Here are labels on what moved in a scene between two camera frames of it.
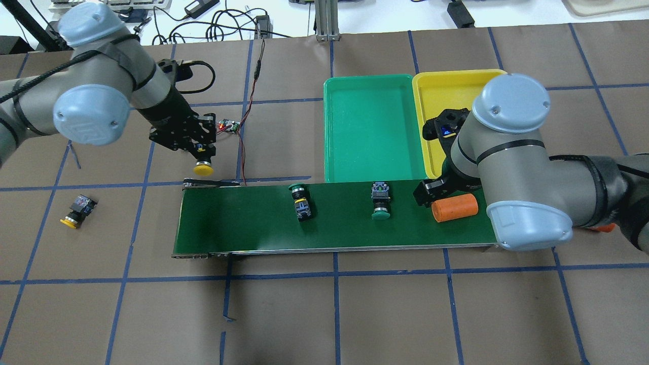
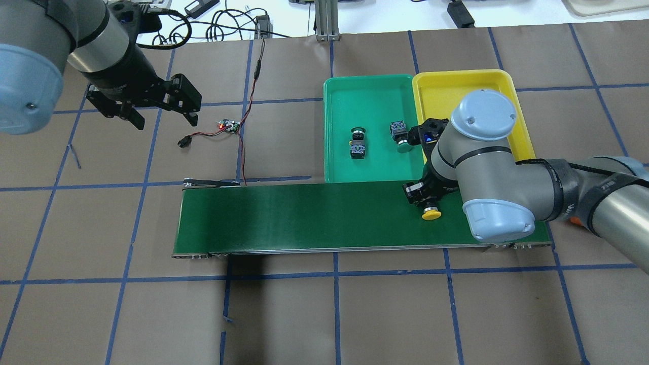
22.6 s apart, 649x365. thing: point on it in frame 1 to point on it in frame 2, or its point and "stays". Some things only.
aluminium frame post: (327, 20) stays
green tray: (371, 129) stays
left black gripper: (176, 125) to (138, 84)
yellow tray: (436, 92) stays
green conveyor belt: (252, 219) stays
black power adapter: (266, 27) stays
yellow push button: (81, 207) to (431, 212)
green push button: (301, 204) to (357, 144)
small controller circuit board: (226, 122) stays
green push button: (380, 194) to (399, 132)
